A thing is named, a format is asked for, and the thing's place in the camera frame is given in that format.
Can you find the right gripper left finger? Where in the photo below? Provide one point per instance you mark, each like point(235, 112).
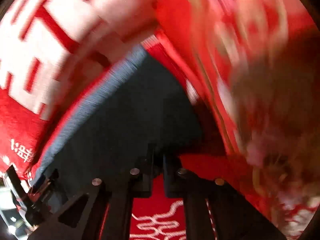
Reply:
point(100, 211)

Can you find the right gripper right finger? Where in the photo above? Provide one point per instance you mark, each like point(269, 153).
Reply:
point(214, 210)

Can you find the black pants with grey lining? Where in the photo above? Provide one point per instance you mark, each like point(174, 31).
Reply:
point(138, 104)

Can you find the red sofa seat cover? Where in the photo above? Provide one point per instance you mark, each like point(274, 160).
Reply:
point(160, 217)

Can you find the red sofa back cushion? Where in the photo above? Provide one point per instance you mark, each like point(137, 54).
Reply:
point(55, 54)

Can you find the red and white sofa pillow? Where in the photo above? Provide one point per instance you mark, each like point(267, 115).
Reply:
point(259, 60)

